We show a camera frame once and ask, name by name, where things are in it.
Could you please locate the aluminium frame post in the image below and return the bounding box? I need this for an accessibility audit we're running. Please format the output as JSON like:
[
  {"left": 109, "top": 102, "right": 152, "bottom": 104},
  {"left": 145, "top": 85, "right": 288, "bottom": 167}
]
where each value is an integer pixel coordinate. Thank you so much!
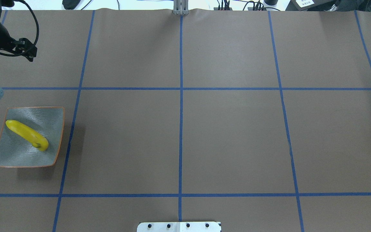
[{"left": 173, "top": 0, "right": 189, "bottom": 16}]

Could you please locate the grey square plate orange rim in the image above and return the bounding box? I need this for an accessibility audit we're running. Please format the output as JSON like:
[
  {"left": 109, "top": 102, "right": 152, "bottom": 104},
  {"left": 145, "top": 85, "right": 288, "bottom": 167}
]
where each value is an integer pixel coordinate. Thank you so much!
[{"left": 0, "top": 107, "right": 65, "bottom": 168}]

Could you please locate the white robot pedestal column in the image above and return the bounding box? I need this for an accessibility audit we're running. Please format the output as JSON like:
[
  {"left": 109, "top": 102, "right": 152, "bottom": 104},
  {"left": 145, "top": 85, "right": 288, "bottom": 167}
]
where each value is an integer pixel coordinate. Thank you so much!
[{"left": 137, "top": 221, "right": 222, "bottom": 232}]

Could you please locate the black computer mouse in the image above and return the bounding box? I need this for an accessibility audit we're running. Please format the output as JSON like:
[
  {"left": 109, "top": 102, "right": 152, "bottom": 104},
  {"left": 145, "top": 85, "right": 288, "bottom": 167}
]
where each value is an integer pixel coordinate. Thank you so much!
[{"left": 62, "top": 0, "right": 81, "bottom": 9}]

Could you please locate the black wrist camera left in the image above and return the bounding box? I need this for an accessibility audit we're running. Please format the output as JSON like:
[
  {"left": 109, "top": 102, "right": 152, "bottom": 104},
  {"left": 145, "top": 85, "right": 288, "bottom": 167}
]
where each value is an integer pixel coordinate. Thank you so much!
[{"left": 13, "top": 38, "right": 37, "bottom": 62}]

